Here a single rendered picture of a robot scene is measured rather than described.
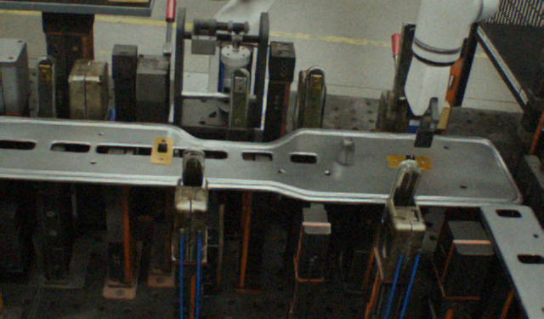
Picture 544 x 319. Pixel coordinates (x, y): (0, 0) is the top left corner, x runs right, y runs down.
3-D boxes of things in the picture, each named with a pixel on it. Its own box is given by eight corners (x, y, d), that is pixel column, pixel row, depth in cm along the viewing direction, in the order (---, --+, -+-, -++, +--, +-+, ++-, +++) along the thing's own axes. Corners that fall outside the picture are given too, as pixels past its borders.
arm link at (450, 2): (440, 24, 130) (404, 32, 125) (456, -46, 123) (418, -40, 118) (475, 43, 125) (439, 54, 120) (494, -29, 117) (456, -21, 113)
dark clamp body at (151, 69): (127, 229, 162) (123, 76, 141) (133, 192, 173) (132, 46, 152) (175, 230, 163) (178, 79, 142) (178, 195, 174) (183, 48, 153)
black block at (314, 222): (279, 359, 135) (296, 241, 119) (275, 316, 144) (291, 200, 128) (321, 360, 135) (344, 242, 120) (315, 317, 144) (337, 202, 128)
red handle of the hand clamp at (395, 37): (392, 98, 146) (388, 31, 152) (389, 103, 148) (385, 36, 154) (412, 99, 146) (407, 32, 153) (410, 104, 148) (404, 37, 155)
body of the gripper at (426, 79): (409, 35, 130) (398, 89, 136) (422, 62, 121) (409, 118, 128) (449, 38, 131) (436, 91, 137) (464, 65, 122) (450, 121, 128)
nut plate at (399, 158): (389, 168, 137) (390, 162, 137) (386, 156, 140) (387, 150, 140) (432, 169, 138) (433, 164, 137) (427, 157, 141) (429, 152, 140)
